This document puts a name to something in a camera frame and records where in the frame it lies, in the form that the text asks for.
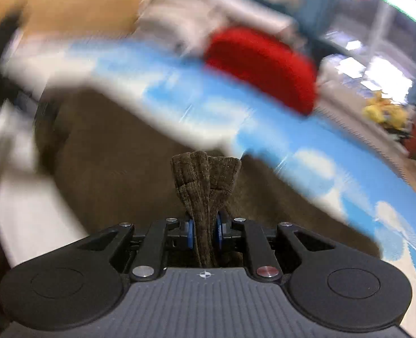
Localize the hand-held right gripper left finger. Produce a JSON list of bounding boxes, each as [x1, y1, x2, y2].
[[84, 217, 195, 282]]

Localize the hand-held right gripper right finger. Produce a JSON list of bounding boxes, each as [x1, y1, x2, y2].
[[214, 215, 336, 281]]

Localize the dark brown corduroy pants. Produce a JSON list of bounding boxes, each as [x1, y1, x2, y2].
[[32, 88, 383, 272]]

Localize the wooden headboard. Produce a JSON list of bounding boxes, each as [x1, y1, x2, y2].
[[0, 0, 180, 43]]

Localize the red folded blanket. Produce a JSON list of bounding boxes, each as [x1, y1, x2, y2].
[[204, 26, 318, 116]]

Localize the white folded quilt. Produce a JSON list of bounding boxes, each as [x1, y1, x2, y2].
[[134, 0, 230, 55]]

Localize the yellow plush toys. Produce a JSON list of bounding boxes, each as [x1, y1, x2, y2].
[[363, 92, 411, 129]]

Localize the dark teal shark plush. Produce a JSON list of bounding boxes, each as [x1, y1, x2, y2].
[[240, 0, 339, 39]]

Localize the window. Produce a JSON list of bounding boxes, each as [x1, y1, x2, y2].
[[321, 0, 416, 95]]

